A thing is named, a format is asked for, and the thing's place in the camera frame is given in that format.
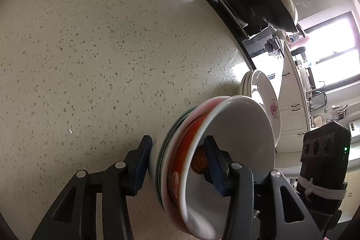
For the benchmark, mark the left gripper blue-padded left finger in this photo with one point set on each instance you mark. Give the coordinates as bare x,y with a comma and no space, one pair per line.
73,213

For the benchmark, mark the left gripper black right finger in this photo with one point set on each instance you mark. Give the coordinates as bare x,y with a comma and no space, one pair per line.
283,215

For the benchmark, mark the white bowl with green rim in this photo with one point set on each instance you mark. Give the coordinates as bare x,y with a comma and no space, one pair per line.
161,150

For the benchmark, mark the red and white bowl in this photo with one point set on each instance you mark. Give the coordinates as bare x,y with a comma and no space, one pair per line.
177,165

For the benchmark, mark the white footed bowl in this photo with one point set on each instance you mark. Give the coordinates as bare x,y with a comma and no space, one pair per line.
241,127

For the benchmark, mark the large floral white plate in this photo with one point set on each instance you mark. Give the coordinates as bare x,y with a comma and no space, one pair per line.
261,90

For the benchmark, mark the small floral white dish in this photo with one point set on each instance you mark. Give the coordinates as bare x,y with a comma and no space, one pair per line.
247,86

